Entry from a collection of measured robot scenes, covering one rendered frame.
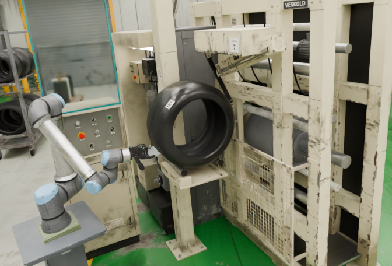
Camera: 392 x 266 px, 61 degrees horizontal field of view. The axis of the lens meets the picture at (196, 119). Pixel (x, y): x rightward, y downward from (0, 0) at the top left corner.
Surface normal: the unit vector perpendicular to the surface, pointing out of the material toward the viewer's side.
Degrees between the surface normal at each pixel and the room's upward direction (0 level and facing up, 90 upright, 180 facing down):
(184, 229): 90
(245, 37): 90
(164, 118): 71
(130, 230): 90
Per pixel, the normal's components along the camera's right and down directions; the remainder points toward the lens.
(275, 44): 0.40, -0.08
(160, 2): 0.44, 0.22
